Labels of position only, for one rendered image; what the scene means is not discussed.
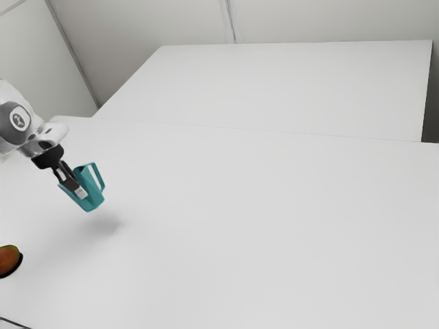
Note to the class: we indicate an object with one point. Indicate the teal faceted mug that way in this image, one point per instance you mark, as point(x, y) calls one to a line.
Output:
point(90, 192)

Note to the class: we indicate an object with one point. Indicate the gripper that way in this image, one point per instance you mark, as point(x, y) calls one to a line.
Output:
point(47, 158)

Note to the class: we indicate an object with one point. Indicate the red orange mango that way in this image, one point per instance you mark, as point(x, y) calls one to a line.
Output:
point(7, 258)

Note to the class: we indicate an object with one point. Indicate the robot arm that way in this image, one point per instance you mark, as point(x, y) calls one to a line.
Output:
point(15, 123)

